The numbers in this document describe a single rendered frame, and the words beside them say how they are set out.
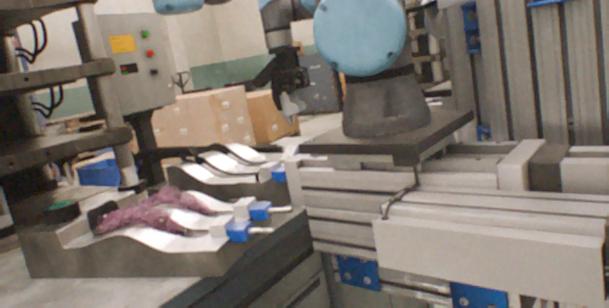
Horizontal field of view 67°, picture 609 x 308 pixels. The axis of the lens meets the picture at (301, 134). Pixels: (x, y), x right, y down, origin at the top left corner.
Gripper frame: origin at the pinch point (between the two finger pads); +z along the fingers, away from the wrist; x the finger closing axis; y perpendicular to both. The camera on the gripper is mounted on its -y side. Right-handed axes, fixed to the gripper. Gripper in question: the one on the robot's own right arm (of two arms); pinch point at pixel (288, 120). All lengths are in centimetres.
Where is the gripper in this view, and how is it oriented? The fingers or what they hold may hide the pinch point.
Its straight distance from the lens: 127.4
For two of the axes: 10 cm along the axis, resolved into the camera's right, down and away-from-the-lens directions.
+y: 8.0, -0.4, -6.0
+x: 5.7, -2.5, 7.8
